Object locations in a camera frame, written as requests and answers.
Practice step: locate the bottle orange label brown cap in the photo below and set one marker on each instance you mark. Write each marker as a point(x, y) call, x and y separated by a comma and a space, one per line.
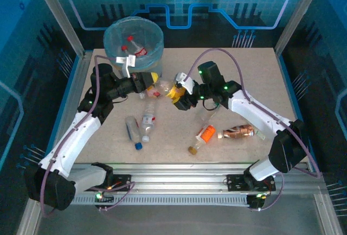
point(207, 133)

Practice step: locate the black connector box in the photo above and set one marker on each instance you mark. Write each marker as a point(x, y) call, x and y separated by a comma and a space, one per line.
point(256, 201)

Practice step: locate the clear bottle white cap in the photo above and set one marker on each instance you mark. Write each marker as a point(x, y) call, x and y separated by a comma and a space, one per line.
point(148, 120)

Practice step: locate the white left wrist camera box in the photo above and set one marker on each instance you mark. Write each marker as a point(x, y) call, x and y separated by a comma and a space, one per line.
point(126, 61)

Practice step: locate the yellow-capped bottle pink label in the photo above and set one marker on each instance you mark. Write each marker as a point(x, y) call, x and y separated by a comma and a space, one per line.
point(160, 86)

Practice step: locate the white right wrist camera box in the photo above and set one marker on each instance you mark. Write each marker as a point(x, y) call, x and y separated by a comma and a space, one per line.
point(185, 82)

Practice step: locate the blue printed side panel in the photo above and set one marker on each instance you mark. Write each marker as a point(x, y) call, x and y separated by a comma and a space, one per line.
point(328, 70)
point(19, 70)

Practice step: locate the blue table edge strip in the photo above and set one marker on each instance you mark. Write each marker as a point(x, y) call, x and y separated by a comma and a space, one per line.
point(295, 107)
point(70, 83)

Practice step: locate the clear bottle blue cap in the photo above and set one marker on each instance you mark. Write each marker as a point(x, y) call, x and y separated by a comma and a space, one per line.
point(132, 129)

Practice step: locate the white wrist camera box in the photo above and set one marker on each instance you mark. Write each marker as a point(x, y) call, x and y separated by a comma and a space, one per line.
point(126, 61)
point(185, 82)

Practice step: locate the plain clear plastic bottle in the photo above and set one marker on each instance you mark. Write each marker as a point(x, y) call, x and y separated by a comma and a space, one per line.
point(204, 116)

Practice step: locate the bottle copper foil label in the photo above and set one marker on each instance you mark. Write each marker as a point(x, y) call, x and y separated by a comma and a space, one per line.
point(240, 131)

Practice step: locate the clear bottle red cap red label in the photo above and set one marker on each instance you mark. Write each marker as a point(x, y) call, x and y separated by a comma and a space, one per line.
point(139, 51)

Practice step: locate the aluminium frame post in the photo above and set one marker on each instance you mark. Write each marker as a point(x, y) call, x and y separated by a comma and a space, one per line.
point(58, 15)
point(298, 13)

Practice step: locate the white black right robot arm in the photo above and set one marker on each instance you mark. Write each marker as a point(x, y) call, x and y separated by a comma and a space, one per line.
point(257, 113)

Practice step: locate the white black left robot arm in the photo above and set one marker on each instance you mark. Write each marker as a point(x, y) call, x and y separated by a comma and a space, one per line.
point(73, 134)

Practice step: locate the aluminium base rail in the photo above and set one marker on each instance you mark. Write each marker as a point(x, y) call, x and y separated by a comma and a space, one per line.
point(176, 175)

